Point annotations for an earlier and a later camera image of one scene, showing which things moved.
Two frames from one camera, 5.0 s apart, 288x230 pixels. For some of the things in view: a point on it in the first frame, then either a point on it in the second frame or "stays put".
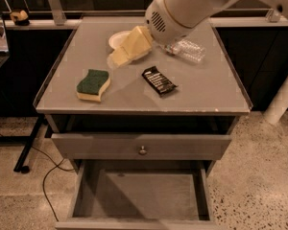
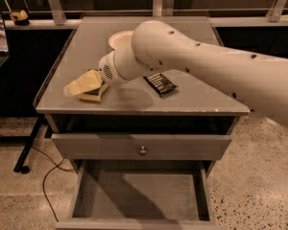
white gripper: [159, 22] -> [106, 68]
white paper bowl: [118, 38] stays put
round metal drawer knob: [142, 150] stays put
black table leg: [19, 168] stays put
